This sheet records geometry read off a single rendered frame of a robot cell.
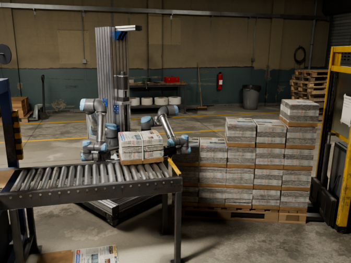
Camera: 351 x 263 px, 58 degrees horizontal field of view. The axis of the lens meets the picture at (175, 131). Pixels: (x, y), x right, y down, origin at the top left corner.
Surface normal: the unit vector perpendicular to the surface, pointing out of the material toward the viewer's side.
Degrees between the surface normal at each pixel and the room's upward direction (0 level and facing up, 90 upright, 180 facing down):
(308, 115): 90
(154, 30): 90
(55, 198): 90
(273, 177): 90
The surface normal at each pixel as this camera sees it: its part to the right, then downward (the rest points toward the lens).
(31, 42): 0.25, 0.24
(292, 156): -0.07, 0.24
